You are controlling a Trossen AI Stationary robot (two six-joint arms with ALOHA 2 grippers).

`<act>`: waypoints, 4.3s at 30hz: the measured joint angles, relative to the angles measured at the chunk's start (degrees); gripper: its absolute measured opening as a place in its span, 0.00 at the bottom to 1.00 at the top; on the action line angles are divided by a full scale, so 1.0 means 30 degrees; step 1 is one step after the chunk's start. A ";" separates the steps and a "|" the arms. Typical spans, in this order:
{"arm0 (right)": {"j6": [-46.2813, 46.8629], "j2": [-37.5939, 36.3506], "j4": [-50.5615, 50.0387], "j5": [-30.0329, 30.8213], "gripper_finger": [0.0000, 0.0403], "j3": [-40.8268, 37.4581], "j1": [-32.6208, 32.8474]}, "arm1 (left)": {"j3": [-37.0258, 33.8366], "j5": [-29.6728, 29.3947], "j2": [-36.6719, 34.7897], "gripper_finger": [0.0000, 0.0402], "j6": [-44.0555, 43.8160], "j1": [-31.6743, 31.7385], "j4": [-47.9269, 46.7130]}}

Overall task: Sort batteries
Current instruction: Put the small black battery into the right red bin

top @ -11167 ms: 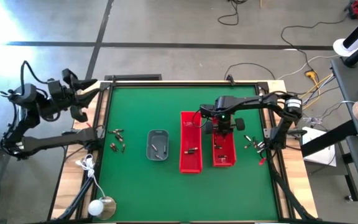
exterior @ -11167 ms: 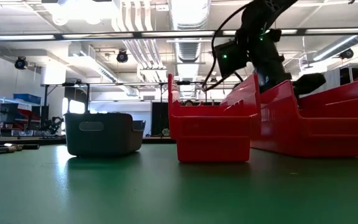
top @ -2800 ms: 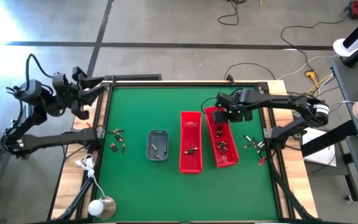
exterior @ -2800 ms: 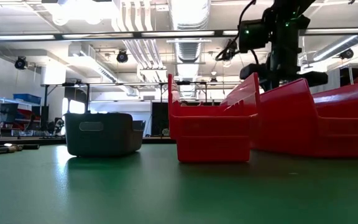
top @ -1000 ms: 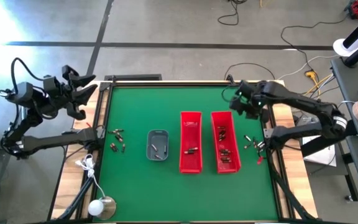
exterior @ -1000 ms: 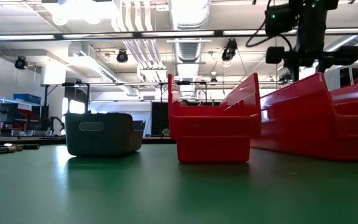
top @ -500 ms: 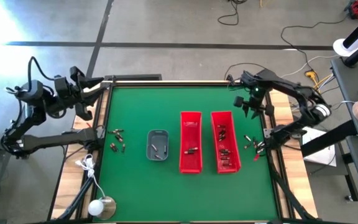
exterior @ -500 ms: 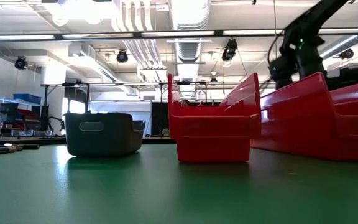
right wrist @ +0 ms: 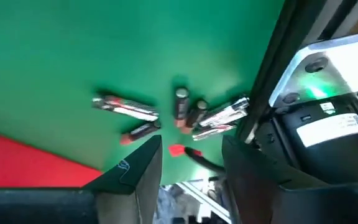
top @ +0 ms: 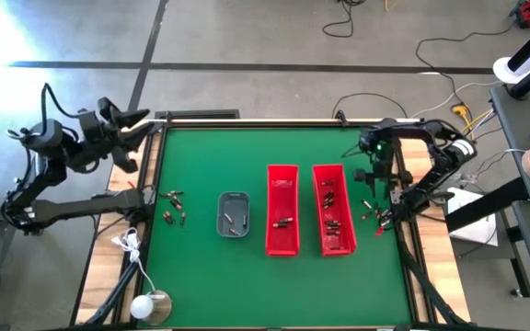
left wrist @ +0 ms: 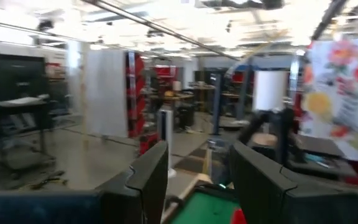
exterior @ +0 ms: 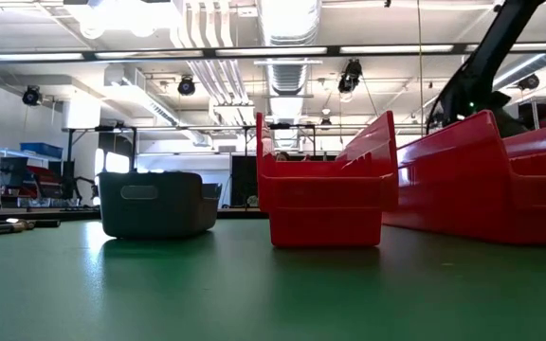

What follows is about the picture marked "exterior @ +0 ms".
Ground long red plastic bin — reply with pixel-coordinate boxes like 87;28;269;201
381;109;546;246
255;110;400;249

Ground grey plastic tub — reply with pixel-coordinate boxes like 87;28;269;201
97;170;223;240

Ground black ceiling spotlight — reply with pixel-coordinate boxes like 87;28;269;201
337;58;364;95
176;74;197;98
20;84;44;107
516;73;541;92

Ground thin vertical pole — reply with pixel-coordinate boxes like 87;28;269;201
416;0;425;136

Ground white ceiling pipes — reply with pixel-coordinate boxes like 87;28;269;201
171;0;258;127

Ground green table mat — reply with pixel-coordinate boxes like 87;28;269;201
0;217;546;341

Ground black column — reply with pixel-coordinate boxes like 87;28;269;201
61;159;76;196

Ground red item on shelf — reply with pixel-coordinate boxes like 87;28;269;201
25;164;64;200

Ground blue storage bin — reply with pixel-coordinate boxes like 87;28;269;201
19;141;64;160

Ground black crate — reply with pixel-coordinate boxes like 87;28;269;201
0;156;29;189

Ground slanted silver ventilation duct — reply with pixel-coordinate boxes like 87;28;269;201
493;30;546;95

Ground silver ribbed ventilation duct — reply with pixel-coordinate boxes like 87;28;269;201
256;0;324;151

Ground black overhead frame bar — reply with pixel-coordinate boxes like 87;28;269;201
0;41;546;63

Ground white ceiling air duct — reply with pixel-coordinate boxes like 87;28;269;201
102;64;182;128

